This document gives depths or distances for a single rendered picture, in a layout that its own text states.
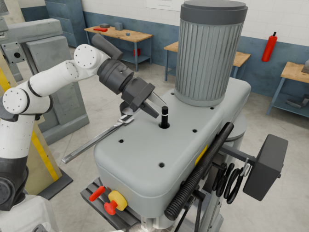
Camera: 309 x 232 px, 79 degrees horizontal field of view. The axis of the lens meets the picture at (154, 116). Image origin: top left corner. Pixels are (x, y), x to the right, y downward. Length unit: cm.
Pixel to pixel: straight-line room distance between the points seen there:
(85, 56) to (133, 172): 34
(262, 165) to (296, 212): 225
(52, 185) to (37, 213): 217
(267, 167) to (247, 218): 193
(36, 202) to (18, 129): 27
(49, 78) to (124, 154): 33
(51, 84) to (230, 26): 55
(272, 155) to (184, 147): 42
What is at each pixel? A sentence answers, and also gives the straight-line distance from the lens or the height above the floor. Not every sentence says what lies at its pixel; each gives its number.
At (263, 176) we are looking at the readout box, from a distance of 86.
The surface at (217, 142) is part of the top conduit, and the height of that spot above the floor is 181.
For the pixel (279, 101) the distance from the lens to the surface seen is 452.
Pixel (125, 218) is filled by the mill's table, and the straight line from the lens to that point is 145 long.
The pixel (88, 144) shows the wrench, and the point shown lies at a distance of 56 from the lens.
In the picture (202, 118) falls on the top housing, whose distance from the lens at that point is 66.
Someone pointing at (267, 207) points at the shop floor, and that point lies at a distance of 290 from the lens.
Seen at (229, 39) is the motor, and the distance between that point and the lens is 63.
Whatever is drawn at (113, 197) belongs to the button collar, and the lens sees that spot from 57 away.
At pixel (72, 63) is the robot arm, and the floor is 205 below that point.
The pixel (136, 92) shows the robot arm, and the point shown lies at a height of 201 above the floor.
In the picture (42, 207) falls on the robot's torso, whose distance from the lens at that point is 83.
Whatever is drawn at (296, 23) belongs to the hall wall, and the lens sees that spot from 465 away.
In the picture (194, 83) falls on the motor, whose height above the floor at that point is 198.
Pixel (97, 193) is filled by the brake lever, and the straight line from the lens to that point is 69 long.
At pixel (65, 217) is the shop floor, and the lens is 271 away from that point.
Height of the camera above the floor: 228
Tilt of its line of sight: 37 degrees down
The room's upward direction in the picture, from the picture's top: straight up
